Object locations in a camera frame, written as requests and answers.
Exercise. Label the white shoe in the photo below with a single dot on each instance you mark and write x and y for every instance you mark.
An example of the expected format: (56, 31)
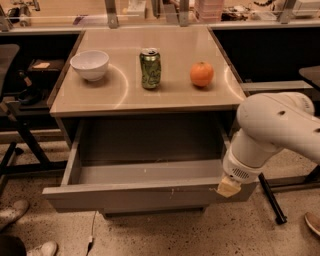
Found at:
(46, 249)
(13, 213)

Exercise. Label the shoe at right edge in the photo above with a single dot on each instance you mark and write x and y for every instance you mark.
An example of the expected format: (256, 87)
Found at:
(313, 222)

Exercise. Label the grey top drawer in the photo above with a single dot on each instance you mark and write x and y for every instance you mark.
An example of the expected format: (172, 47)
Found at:
(142, 164)

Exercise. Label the green soda can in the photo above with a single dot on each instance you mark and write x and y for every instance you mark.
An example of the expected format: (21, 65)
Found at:
(150, 63)

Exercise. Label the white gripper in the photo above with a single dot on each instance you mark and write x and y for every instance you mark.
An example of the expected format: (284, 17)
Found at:
(237, 170)

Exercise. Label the grey drawer cabinet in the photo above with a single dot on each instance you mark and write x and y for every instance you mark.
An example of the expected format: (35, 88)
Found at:
(119, 92)

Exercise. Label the white ceramic bowl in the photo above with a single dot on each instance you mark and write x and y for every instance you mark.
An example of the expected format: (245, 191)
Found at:
(90, 65)

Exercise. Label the dark trouser leg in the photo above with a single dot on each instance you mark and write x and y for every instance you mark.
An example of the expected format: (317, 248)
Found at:
(11, 246)

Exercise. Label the orange fruit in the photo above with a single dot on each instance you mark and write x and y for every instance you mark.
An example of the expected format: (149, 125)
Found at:
(201, 74)

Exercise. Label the black chair frame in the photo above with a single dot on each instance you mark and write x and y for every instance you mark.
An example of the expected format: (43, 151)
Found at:
(8, 53)

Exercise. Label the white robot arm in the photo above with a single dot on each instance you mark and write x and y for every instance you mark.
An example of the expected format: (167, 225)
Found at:
(269, 123)

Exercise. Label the white shoe left upper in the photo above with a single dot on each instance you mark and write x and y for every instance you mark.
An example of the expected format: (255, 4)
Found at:
(13, 213)

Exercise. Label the white shoe left lower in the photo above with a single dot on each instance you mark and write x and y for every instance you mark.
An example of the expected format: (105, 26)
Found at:
(46, 249)

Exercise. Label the black floor bar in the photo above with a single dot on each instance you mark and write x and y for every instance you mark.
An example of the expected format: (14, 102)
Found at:
(280, 217)

